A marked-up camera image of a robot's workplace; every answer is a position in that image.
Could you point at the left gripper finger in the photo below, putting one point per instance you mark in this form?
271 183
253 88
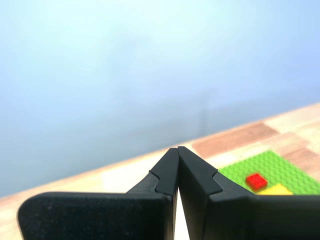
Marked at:
250 217
100 215

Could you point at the green studded baseplate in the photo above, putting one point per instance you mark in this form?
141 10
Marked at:
280 165

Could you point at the yellow toy brick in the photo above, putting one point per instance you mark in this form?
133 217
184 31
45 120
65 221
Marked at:
276 190

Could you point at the red toy brick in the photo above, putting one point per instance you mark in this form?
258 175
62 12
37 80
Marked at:
256 180

